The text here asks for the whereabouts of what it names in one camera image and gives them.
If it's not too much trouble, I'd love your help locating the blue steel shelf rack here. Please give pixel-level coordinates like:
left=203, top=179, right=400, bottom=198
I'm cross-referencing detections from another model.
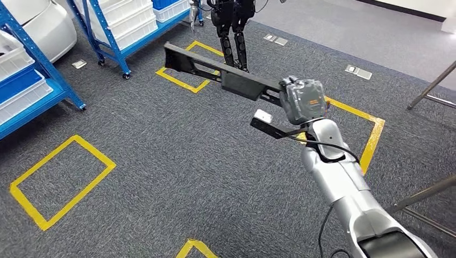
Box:
left=66, top=0, right=205, bottom=80
left=0, top=0, right=87, bottom=140

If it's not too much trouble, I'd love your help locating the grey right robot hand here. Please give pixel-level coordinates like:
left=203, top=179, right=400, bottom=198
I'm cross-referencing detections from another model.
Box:
left=279, top=75, right=329, bottom=126

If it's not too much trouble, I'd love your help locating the long black plastic part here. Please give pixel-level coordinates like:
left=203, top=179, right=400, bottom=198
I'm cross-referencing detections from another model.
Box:
left=163, top=42, right=286, bottom=107

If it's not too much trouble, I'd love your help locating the black humanoid robot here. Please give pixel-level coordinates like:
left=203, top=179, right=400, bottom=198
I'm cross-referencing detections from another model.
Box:
left=189, top=0, right=257, bottom=73

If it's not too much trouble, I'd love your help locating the white car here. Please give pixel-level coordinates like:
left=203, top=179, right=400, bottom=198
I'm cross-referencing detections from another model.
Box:
left=0, top=0, right=77, bottom=64

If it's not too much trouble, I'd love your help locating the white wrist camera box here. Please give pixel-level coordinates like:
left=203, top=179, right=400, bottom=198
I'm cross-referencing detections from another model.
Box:
left=253, top=109, right=273, bottom=124

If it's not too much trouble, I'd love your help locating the yellow floor tape square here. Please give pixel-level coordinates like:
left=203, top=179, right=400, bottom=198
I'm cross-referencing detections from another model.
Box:
left=175, top=239, right=218, bottom=258
left=295, top=96, right=386, bottom=175
left=155, top=40, right=225, bottom=94
left=10, top=134, right=117, bottom=232

